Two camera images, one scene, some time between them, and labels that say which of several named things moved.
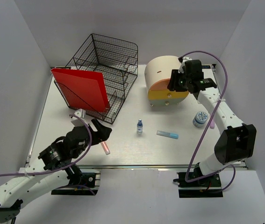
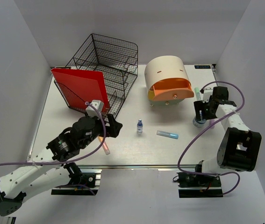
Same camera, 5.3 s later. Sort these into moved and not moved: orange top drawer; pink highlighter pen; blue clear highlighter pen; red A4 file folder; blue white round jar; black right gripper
Moved: orange top drawer; black right gripper
Not moved: blue clear highlighter pen; red A4 file folder; pink highlighter pen; blue white round jar
